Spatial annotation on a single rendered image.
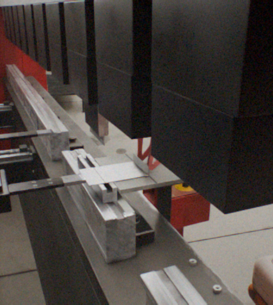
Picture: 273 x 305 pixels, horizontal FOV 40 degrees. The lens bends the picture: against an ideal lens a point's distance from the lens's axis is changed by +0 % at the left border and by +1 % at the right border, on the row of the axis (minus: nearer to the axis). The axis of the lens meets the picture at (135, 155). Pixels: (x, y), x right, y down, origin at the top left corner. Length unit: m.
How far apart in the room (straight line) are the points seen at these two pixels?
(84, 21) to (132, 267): 0.44
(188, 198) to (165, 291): 0.71
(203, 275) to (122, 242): 0.16
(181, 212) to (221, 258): 1.08
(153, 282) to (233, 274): 1.64
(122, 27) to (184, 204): 0.84
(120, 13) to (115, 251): 0.44
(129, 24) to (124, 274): 0.45
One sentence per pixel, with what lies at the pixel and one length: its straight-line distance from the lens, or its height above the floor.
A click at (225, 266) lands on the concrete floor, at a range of 2.23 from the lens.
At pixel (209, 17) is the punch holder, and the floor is 1.32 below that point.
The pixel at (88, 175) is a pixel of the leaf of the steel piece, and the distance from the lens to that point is 0.80.
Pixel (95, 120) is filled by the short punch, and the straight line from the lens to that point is 0.74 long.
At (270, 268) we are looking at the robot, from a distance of 1.81.
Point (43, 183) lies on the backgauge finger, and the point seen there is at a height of 1.00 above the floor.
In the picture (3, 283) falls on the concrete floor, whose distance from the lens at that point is 2.18.
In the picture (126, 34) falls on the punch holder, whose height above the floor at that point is 1.30.
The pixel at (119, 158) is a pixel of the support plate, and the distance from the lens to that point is 0.89.
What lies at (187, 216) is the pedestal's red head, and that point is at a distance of 1.25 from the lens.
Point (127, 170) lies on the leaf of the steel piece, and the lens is 0.82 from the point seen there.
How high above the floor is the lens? 1.33
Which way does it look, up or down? 21 degrees down
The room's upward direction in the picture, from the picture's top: straight up
